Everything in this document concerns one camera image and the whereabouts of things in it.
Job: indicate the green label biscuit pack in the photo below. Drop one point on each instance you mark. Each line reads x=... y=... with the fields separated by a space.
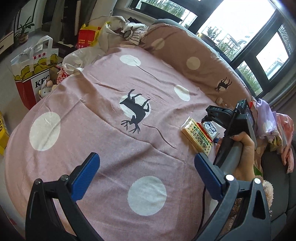
x=196 y=136

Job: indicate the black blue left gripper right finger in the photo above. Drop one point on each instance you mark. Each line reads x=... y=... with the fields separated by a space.
x=243 y=208

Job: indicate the black window frame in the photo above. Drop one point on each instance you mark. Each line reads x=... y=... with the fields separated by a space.
x=254 y=37

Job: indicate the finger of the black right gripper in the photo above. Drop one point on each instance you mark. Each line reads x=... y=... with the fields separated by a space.
x=221 y=116

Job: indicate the potted plant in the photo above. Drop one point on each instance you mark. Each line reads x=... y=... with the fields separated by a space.
x=22 y=34

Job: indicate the red yellow paper bag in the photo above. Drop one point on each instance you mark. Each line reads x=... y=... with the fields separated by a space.
x=89 y=36

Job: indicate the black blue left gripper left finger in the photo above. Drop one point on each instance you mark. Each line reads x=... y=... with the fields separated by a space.
x=42 y=219

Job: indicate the striped clothing pile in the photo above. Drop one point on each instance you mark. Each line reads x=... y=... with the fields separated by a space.
x=116 y=29

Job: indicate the red white blue snack packet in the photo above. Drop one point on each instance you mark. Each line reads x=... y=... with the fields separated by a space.
x=208 y=130

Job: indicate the green white cardboard box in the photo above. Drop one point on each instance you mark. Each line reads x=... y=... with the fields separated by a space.
x=257 y=172

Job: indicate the white plastic bag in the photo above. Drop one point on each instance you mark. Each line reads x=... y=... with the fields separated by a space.
x=79 y=59

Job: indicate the KFC paper bag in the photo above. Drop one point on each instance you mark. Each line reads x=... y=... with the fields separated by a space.
x=31 y=68

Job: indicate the person's right hand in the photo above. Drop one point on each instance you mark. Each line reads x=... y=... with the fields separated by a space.
x=244 y=171

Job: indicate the pink polka dot blanket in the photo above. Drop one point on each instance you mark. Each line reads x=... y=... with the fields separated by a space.
x=128 y=107

